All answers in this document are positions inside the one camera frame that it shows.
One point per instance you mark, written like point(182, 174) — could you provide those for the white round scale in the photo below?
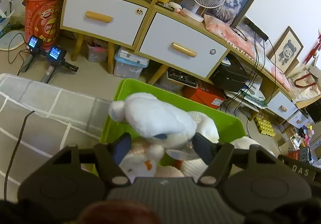
point(10, 42)

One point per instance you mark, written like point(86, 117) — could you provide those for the black power strip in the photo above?
point(255, 28)

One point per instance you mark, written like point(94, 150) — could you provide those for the small white drawer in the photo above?
point(298, 119)

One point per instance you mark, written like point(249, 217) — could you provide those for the framed fluffy animal picture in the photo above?
point(235, 0)

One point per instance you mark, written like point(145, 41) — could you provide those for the grey checked desktop cloth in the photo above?
point(50, 113)

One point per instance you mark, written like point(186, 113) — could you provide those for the black device blue screen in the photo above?
point(56, 53)
point(33, 43)

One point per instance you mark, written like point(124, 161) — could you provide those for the yellow egg tray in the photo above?
point(264, 124)

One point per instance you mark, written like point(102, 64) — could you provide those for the white plush toy blue ears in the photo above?
point(155, 118)

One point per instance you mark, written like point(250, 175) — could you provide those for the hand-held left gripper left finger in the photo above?
point(123, 144)

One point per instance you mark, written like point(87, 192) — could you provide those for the white plastic bag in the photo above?
point(5, 13)

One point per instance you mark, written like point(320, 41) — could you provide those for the pink cloth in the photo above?
point(225, 33)

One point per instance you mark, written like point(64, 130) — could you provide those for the framed cartoon picture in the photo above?
point(286, 50)

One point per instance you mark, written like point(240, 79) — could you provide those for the black printer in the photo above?
point(230, 73)

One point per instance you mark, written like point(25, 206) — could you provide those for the white paper bag pile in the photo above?
point(248, 96)

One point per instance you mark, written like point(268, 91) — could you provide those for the clear storage box blue lid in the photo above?
point(130, 63)

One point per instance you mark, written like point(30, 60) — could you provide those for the green plastic bin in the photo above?
point(140, 86)

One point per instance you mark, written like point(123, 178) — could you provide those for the orange shoe box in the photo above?
point(203, 97)

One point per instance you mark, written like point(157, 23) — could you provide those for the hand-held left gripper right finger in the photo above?
point(203, 148)

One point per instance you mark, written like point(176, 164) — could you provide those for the red snack bucket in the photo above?
point(41, 18)

